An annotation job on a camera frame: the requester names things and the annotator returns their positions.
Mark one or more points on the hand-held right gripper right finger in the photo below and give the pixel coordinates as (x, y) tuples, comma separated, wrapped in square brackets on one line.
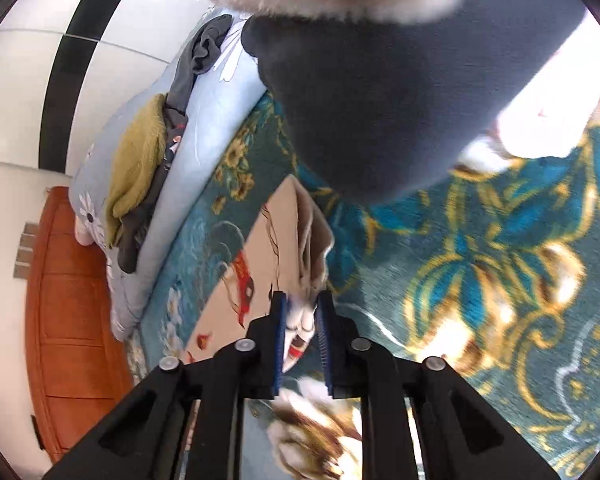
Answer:
[(325, 345)]

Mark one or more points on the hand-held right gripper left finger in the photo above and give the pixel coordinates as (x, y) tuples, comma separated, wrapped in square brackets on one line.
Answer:
[(280, 340)]

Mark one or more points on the cream car-print pants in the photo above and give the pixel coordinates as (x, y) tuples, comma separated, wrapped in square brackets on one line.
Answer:
[(270, 250)]

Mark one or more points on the dark navy garment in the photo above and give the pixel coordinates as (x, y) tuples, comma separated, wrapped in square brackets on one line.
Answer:
[(405, 100)]

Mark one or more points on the blue floral blanket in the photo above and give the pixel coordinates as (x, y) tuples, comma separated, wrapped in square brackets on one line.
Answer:
[(480, 260)]

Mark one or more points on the wooden headboard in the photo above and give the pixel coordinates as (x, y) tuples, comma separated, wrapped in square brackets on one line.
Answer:
[(75, 310)]

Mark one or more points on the grey-blue daisy duvet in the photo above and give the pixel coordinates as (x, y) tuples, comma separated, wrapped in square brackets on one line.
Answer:
[(205, 135)]

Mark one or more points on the olive knitted sweater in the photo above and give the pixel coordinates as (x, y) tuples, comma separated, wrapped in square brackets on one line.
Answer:
[(135, 160)]

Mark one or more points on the dark grey garment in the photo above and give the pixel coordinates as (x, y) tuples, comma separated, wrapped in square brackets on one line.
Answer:
[(205, 45)]

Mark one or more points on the white wardrobe with black stripe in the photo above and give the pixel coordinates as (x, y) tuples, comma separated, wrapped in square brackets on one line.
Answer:
[(105, 85)]

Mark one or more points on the grey wall switch panel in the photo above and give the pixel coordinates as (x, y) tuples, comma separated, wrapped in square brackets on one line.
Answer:
[(25, 250)]

